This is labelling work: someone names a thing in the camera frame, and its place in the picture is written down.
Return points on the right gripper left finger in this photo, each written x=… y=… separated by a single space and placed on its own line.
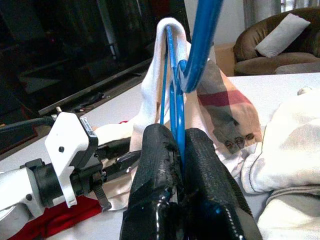
x=155 y=160

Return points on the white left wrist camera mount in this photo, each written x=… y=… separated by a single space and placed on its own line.
x=66 y=140

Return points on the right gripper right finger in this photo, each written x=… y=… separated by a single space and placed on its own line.
x=207 y=170

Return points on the red shirt with white trim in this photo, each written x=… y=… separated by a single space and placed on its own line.
x=57 y=217

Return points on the tall brown cardboard box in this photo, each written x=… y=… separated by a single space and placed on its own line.
x=225 y=60

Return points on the brown sofa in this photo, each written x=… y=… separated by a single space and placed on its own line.
x=262 y=65

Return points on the white printed t-shirt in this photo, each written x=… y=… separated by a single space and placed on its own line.
x=152 y=95

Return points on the grey cushioned seat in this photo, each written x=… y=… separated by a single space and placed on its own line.
x=300 y=68

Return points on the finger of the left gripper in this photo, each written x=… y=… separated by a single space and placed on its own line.
x=128 y=160
x=115 y=146

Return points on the sheer grey curtain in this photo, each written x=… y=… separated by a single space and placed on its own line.
x=260 y=10

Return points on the cream denim jacket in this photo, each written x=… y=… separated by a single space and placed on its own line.
x=292 y=150

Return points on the white pillow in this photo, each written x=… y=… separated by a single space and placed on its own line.
x=280 y=37

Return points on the blue plastic hanger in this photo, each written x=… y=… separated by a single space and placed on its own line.
x=200 y=45

